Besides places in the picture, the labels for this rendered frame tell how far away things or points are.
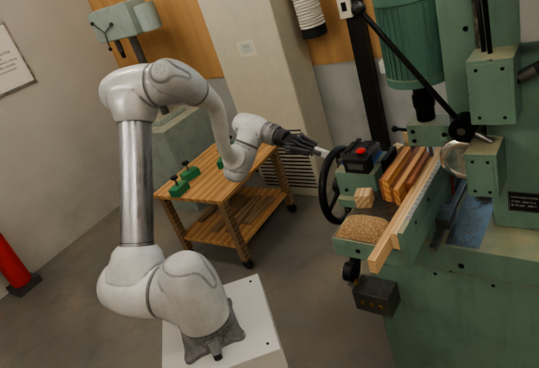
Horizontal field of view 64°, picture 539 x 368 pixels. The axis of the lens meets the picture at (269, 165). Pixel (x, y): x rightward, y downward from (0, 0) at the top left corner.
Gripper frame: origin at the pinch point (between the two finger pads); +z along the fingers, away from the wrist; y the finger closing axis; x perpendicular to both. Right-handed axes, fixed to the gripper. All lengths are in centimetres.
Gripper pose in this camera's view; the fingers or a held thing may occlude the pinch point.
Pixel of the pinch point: (322, 152)
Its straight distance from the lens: 167.4
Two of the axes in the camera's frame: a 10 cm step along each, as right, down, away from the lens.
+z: 8.3, 3.4, -4.3
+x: 0.1, 7.8, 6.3
